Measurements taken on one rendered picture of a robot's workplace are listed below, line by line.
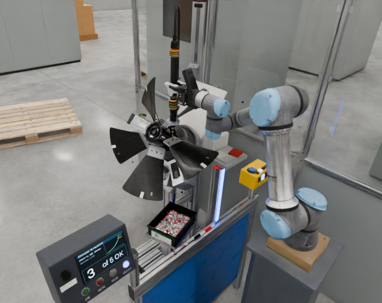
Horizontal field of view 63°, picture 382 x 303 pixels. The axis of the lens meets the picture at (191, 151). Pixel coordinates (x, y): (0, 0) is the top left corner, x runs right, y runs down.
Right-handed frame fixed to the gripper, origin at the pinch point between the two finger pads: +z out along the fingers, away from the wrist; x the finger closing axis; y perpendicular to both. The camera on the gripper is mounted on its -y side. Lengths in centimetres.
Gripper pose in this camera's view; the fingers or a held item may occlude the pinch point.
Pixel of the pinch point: (170, 81)
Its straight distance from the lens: 153.9
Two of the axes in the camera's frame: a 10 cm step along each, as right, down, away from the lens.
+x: 7.0, -3.4, 6.2
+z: -7.1, -4.1, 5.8
